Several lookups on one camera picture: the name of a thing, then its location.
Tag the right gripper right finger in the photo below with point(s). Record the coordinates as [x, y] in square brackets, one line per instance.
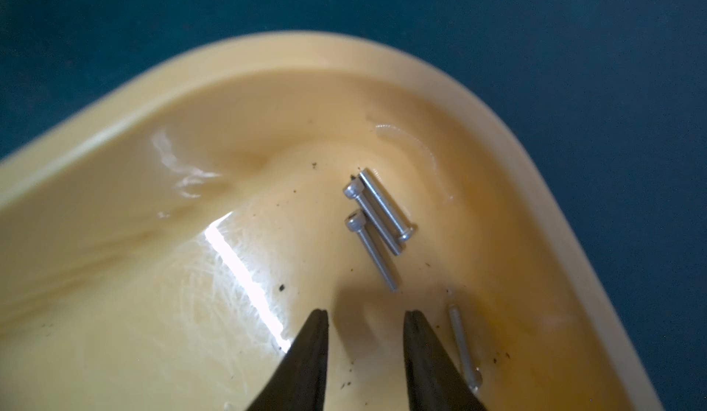
[433, 382]

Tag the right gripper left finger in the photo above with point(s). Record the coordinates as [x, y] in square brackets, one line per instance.
[300, 380]

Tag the top silver screw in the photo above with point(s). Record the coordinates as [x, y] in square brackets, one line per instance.
[469, 367]

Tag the silver screw pile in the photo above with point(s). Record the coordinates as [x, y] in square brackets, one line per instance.
[376, 210]

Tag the yellow plastic storage box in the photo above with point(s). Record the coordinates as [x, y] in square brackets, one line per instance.
[162, 248]

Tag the green mat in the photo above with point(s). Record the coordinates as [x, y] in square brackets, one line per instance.
[607, 96]

